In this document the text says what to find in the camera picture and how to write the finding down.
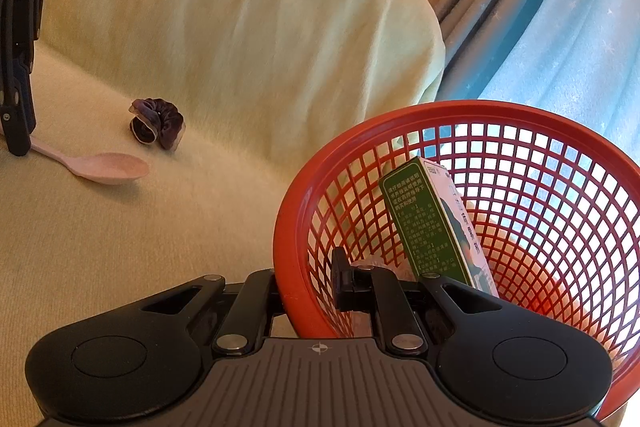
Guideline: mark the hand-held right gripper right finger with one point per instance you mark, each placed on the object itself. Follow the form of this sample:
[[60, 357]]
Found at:
[[345, 287]]

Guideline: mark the red mesh basket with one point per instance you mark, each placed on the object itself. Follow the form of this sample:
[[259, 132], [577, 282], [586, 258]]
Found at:
[[292, 207]]

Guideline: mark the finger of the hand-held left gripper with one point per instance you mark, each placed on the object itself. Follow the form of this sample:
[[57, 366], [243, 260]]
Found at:
[[17, 127]]

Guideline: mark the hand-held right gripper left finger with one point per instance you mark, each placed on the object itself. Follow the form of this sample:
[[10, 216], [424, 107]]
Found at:
[[250, 307]]

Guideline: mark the pink plastic spoon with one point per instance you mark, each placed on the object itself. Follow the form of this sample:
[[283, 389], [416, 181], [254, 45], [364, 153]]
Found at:
[[110, 169]]

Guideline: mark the green and white carton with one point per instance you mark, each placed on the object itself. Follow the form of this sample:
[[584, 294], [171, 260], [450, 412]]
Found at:
[[420, 217]]

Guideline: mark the purple velvet scrunchie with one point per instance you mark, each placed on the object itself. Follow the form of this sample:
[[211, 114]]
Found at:
[[157, 124]]

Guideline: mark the light blue star curtain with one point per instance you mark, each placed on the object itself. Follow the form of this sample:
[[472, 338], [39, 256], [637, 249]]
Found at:
[[550, 32]]

